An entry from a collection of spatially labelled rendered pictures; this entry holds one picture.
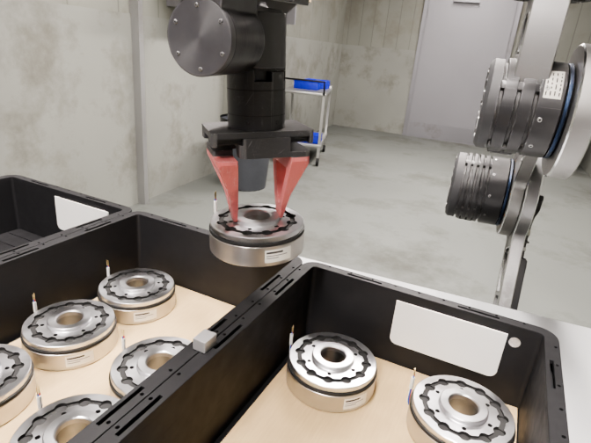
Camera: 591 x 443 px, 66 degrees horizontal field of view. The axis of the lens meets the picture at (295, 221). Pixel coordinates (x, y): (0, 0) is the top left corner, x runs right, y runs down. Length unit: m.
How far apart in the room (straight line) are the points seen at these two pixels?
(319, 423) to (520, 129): 0.50
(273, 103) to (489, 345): 0.36
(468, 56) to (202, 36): 7.30
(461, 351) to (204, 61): 0.42
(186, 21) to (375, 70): 7.46
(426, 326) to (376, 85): 7.32
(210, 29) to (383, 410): 0.42
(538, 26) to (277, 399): 0.60
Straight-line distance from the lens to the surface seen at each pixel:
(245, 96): 0.44
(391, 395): 0.57
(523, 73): 0.77
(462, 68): 7.62
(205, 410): 0.45
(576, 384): 0.95
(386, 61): 7.78
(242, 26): 0.38
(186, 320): 0.65
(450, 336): 0.57
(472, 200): 1.23
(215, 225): 0.48
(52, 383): 0.58
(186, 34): 0.38
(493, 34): 7.62
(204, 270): 0.69
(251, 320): 0.47
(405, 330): 0.58
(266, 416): 0.52
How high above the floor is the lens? 1.19
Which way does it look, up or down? 21 degrees down
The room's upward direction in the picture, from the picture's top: 5 degrees clockwise
